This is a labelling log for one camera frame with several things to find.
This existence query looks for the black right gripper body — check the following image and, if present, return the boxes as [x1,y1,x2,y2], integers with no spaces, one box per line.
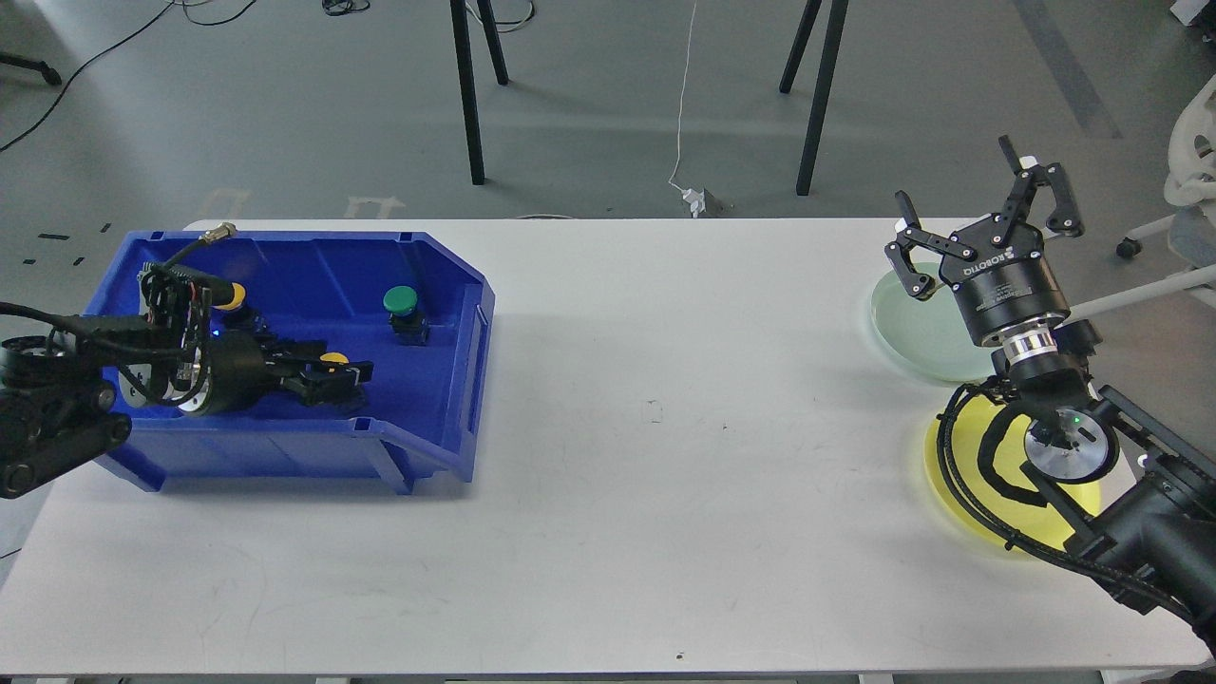
[940,220,1070,347]

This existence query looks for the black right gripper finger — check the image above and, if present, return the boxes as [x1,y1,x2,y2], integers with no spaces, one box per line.
[987,135,1085,247]
[883,190,979,302]

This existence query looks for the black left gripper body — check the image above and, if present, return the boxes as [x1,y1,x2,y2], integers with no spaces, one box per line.
[180,331,283,416]

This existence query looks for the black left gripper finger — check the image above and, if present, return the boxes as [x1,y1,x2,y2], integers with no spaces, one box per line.
[250,331,330,368]
[278,363,375,407]

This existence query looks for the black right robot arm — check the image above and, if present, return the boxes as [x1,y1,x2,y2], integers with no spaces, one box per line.
[884,136,1215,647]

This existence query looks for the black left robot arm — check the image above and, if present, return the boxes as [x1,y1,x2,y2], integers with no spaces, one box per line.
[1,222,375,499]

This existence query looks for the yellow push button back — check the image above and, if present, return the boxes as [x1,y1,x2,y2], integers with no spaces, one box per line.
[216,282,270,336]

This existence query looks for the pale green plate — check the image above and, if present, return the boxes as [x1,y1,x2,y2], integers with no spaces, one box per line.
[869,271,992,385]

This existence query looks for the green push button right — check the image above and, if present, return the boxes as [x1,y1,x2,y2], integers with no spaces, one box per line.
[382,285,429,346]

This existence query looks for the yellow plate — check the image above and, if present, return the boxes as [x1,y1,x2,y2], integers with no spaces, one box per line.
[923,396,1074,550]

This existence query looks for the blue plastic bin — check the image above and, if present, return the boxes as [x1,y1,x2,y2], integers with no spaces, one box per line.
[95,231,494,494]

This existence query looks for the white office chair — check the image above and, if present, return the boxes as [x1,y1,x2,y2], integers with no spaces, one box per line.
[1065,78,1215,324]

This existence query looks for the black stand legs right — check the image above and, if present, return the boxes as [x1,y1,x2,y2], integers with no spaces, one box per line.
[778,1,850,198]

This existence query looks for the black stand legs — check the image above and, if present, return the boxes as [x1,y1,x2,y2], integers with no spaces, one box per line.
[778,1,850,198]
[450,1,511,186]

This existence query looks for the black stand legs left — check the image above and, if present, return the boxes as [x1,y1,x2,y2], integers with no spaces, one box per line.
[450,1,511,186]

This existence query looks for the white cable with plug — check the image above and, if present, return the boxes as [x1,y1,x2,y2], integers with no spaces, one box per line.
[669,0,713,219]

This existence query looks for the black floor cable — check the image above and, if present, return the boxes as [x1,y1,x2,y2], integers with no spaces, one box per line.
[0,0,259,155]

